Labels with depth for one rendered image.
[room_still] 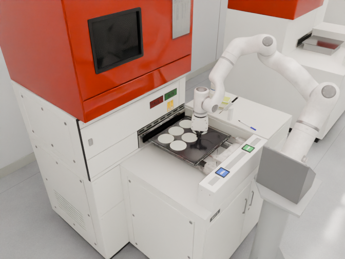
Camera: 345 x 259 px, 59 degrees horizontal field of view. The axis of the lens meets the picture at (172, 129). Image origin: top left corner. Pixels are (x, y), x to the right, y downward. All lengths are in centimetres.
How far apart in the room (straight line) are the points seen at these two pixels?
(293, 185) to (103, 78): 105
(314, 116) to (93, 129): 111
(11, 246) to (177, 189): 150
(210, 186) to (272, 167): 35
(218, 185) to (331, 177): 193
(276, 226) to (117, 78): 122
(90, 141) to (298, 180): 105
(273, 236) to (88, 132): 123
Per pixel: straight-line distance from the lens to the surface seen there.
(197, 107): 173
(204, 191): 151
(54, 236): 265
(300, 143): 165
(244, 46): 176
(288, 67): 173
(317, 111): 167
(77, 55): 135
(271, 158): 163
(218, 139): 190
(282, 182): 167
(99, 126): 161
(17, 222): 286
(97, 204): 190
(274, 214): 187
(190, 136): 190
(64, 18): 130
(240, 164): 164
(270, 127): 196
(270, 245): 208
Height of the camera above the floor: 201
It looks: 34 degrees down
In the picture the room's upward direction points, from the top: straight up
